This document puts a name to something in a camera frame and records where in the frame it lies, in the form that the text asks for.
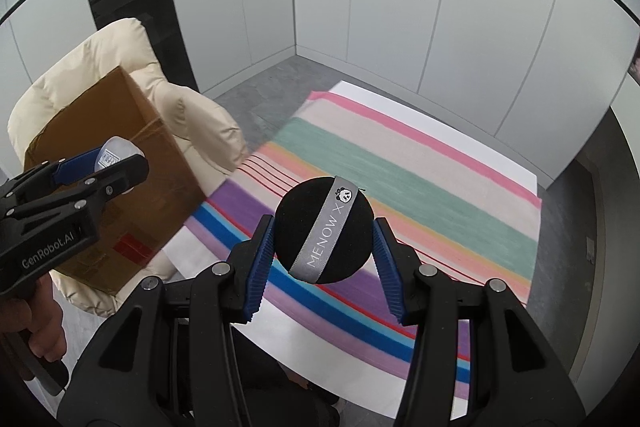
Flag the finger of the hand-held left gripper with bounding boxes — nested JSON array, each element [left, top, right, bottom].
[[0, 154, 150, 221], [0, 148, 106, 200]]

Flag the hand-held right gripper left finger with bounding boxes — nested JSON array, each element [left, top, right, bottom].
[[59, 214, 277, 427]]

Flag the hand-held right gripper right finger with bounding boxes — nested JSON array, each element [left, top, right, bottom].
[[372, 217, 587, 427]]

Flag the small clear plastic container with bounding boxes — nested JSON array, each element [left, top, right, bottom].
[[96, 136, 143, 194]]

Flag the cardboard box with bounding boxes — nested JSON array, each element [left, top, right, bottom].
[[23, 66, 206, 295]]

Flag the black powder puff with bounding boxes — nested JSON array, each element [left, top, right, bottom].
[[275, 176, 373, 285]]

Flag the person's left hand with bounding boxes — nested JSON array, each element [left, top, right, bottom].
[[2, 279, 68, 364]]

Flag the striped colourful cloth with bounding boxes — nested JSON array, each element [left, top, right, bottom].
[[187, 91, 543, 400]]

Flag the cream padded chair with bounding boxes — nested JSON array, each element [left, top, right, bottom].
[[7, 18, 248, 318]]

